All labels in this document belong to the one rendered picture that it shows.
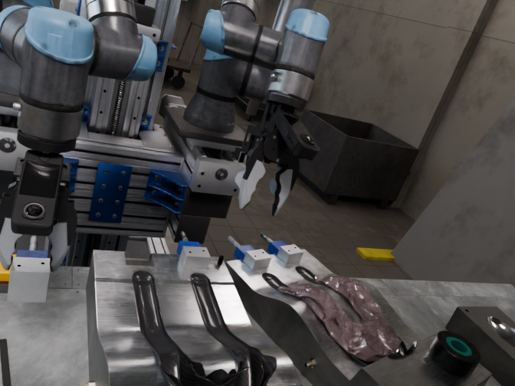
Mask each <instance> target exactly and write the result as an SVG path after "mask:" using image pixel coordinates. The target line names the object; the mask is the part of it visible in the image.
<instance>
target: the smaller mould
mask: <svg viewBox="0 0 515 386"><path fill-rule="evenodd" d="M445 328H446V329H447V330H448V331H449V332H454V333H456V334H458V335H460V336H462V337H464V338H465V339H467V340H468V341H469V342H470V343H472V344H473V345H474V346H475V347H476V349H477V350H478V351H479V353H480V355H481V361H480V362H479V363H480V364H481V365H482V366H483V367H485V368H486V369H487V370H488V371H489V372H490V373H492V376H493V377H494V378H495V380H496V381H497V382H498V383H499V384H500V385H501V386H515V322H514V321H513V320H512V319H511V318H510V317H509V316H507V315H506V314H505V313H504V312H502V311H501V310H500V309H499V308H497V307H496V306H458V307H457V308H456V310H455V311H454V314H453V315H452V317H451V318H450V320H449V322H448V324H447V325H446V327H445Z"/></svg>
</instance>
